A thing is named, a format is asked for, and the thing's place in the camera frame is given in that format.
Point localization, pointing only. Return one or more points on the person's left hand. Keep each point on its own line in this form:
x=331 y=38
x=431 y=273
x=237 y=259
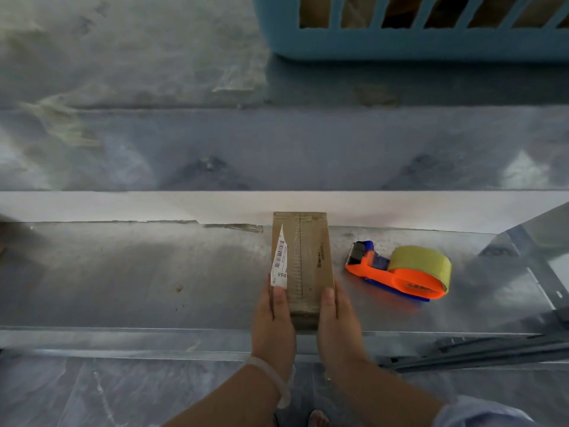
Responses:
x=269 y=329

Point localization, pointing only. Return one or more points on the person's right hand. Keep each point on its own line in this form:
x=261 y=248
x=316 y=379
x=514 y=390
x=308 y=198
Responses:
x=340 y=333

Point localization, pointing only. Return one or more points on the person's right thumb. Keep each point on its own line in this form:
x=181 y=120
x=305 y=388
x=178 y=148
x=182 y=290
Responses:
x=327 y=306

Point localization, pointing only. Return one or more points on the person's left thumb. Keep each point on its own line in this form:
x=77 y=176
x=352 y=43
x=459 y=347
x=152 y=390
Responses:
x=280 y=304

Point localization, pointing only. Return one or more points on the brown cardboard box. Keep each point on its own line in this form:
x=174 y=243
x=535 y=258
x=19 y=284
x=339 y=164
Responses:
x=304 y=262

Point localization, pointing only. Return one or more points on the person's left forearm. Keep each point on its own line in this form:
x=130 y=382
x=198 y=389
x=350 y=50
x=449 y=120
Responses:
x=226 y=398

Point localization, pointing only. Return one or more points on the person's right forearm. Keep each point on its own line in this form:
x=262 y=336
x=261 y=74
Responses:
x=382 y=395

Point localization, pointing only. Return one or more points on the white barcode label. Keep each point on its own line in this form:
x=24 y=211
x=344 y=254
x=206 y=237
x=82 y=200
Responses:
x=279 y=261

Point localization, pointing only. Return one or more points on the orange tape dispenser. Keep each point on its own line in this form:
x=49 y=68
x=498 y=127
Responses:
x=386 y=275

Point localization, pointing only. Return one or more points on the white wrist band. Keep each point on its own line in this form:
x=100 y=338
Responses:
x=273 y=377

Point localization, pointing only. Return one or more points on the yellowish packing tape roll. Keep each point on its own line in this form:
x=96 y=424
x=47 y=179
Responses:
x=422 y=264

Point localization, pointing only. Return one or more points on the person's foot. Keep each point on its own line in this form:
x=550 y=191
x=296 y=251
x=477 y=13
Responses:
x=319 y=418

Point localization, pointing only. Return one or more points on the light blue sleeve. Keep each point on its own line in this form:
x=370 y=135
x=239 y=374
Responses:
x=480 y=415

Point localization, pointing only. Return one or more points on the blue plastic basket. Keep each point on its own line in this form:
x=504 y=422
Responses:
x=413 y=35

